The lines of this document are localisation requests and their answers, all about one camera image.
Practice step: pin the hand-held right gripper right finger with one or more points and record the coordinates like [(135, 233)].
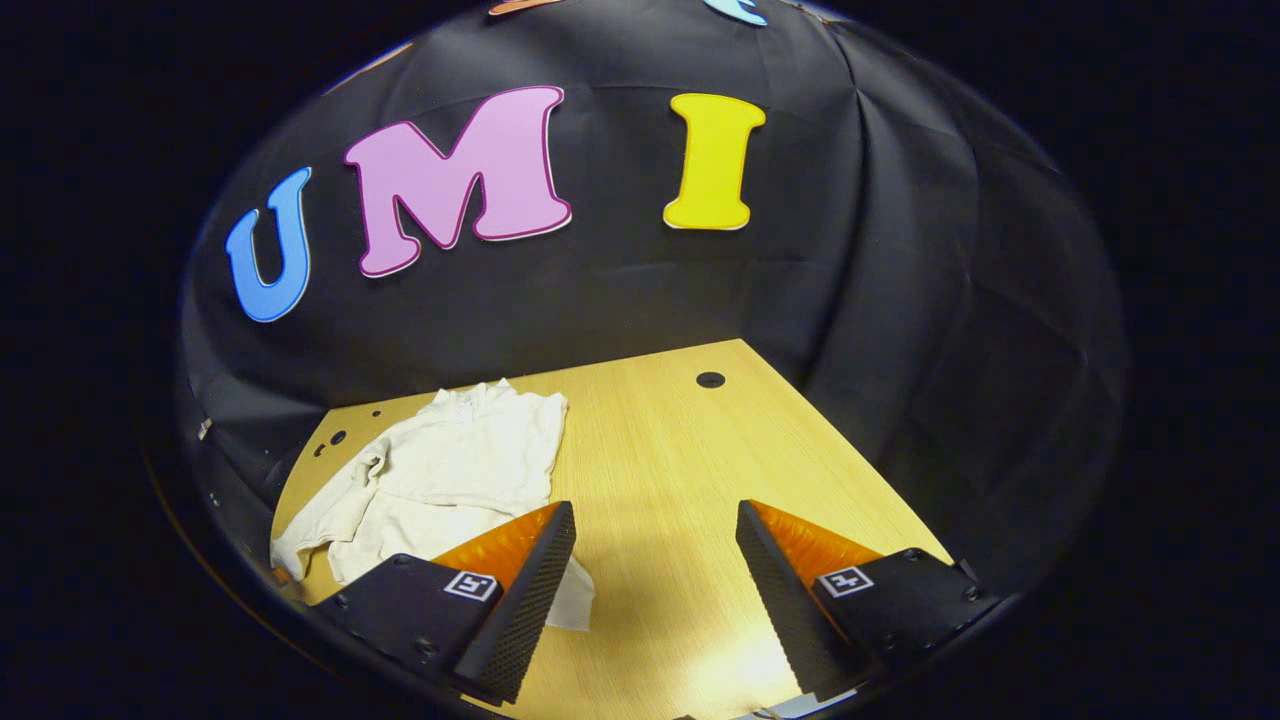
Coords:
[(775, 590)]

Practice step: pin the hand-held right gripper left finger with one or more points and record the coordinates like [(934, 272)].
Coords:
[(535, 590)]

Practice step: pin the white garment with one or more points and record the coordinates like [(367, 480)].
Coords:
[(460, 460)]

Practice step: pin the black backdrop cloth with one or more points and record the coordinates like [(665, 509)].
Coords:
[(620, 290)]

